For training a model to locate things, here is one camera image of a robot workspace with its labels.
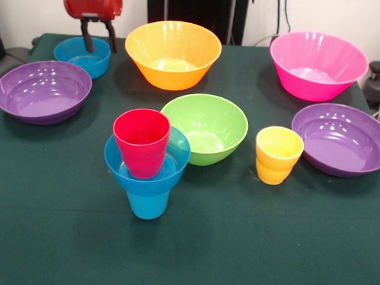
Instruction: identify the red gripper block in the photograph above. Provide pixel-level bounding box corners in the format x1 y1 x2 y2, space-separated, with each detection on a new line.
59 0 124 55

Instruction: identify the red plastic cup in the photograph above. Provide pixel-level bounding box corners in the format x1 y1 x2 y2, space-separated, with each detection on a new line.
109 107 173 181

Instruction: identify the small blue plastic bowl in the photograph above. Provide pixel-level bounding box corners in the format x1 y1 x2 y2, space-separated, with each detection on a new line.
101 121 192 198
52 34 113 81

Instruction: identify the dark green tablecloth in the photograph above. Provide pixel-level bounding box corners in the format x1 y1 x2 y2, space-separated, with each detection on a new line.
0 29 380 285

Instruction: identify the yellow plastic cup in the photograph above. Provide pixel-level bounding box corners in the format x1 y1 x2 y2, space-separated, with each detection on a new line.
253 124 307 188

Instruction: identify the blue plastic cup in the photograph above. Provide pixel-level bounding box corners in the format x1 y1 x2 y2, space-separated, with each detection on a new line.
124 186 170 221

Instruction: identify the pink plastic bowl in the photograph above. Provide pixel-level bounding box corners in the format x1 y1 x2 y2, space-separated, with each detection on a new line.
266 28 372 106

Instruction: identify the purple plastic bowl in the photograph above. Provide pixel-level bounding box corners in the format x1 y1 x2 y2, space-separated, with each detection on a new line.
0 57 94 129
288 101 380 180

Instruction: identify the green plastic bowl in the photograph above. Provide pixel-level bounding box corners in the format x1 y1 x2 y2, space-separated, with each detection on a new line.
157 91 251 169

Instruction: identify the grey rounded base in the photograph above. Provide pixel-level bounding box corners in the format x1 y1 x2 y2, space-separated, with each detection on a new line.
0 45 34 72

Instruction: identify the black hanging cable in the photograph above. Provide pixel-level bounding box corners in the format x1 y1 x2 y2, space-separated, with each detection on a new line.
275 0 294 38

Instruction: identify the orange plastic bowl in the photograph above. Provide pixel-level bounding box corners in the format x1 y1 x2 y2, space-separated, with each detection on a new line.
122 17 223 94

